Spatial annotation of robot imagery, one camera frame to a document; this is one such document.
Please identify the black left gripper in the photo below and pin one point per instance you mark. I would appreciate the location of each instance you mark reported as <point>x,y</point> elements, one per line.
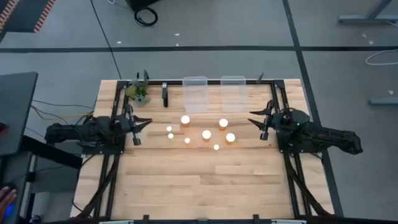
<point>129,123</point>

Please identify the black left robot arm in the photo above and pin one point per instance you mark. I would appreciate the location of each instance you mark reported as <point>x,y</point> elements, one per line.
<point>93,129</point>

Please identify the red object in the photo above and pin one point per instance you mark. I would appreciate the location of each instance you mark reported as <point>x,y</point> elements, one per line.
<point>2,129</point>

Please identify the green succulent plant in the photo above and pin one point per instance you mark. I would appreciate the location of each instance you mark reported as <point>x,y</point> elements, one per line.
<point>138,93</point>

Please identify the grey metal table foot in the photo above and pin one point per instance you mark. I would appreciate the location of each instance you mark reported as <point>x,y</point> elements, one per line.
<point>384,101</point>

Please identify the small orange pill bottle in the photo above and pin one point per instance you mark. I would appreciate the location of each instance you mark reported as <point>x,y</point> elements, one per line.
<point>186,140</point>

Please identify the black mat with orange stripes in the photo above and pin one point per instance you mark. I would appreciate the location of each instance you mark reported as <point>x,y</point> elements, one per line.
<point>21,15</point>

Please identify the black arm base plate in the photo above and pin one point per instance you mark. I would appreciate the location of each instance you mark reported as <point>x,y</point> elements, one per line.
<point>102,151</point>
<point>287,148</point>

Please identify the black table clamp bracket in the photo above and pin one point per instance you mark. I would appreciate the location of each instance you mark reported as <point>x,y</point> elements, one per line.
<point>165,96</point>

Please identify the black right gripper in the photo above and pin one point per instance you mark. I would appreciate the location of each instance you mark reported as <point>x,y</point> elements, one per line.
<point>273,121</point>

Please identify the white strip bracket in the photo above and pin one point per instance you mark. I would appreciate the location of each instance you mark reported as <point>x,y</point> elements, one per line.
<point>116,222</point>
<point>289,222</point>

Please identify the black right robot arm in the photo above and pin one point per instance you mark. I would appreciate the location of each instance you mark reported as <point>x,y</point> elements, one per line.
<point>326,135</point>

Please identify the grey metal table leg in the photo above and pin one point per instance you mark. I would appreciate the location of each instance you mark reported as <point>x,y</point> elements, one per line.
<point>367,19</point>

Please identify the black box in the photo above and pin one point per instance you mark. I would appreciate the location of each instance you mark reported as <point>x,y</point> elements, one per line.
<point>140,2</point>

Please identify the person's hand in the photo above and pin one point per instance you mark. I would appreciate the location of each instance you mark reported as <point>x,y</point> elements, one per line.
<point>7,194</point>

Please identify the black desk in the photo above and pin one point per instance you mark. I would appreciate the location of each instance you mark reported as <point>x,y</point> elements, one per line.
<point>15,109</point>

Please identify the black aluminium table frame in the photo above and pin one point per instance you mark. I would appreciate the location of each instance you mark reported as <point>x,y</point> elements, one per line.
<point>217,82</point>

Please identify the black desk crossbar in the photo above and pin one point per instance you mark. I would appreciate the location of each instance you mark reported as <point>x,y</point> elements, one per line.
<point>53,152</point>

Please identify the clear plastic bin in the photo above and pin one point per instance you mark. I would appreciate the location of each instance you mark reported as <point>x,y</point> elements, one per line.
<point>195,93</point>
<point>234,93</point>

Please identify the large orange pill bottle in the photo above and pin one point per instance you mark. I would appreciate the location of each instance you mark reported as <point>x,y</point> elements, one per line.
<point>185,119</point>
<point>230,137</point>
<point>223,123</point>
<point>206,134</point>

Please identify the small yellow-green pill bottle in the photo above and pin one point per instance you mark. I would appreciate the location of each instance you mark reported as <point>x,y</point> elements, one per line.
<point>168,128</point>
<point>216,147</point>
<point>170,136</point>

